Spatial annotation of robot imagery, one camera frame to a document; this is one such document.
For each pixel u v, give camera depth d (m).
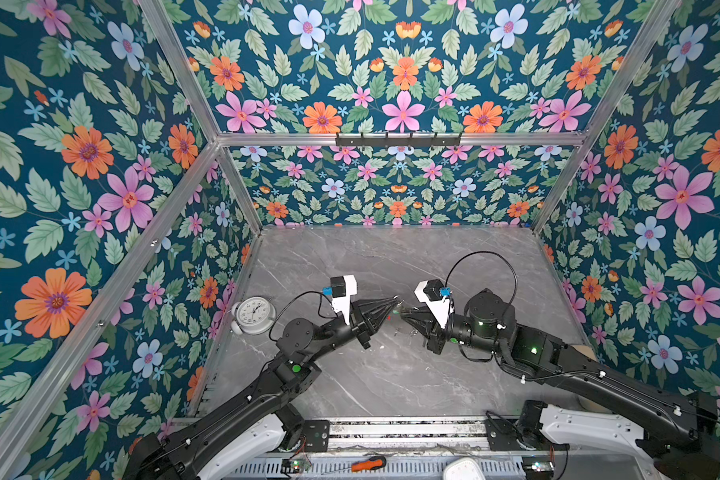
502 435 0.73
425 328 0.58
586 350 0.85
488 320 0.46
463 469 0.67
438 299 0.52
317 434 0.74
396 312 0.63
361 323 0.54
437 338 0.53
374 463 0.68
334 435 0.75
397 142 0.93
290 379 0.54
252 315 0.91
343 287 0.53
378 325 0.59
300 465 0.70
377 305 0.58
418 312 0.60
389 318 0.59
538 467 0.70
